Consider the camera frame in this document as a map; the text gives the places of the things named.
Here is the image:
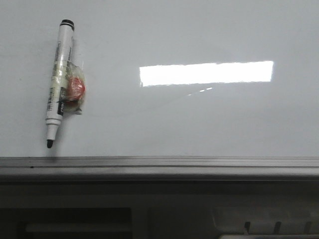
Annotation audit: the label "white black whiteboard marker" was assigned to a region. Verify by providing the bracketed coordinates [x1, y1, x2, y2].
[45, 19, 75, 148]

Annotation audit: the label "grey aluminium marker tray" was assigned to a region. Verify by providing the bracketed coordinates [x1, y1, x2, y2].
[0, 156, 319, 183]

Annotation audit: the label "white whiteboard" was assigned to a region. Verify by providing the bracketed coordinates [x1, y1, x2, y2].
[0, 0, 319, 157]

